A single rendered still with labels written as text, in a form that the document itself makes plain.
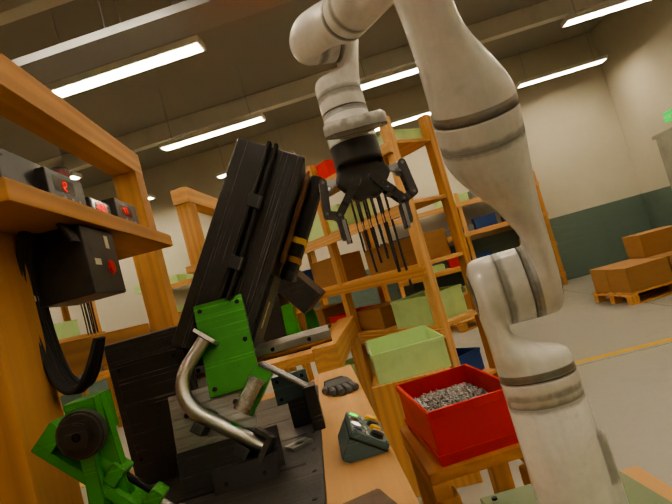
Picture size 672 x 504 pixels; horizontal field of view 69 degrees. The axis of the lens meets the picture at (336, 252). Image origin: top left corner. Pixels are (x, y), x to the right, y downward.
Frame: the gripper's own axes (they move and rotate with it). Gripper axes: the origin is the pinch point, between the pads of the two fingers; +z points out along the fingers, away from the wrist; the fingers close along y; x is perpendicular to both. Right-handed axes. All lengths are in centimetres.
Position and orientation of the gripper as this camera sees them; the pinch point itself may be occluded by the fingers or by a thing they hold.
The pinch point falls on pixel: (378, 232)
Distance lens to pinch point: 74.4
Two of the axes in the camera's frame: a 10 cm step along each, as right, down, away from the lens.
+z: 2.6, 9.6, -0.5
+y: -9.6, 2.6, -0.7
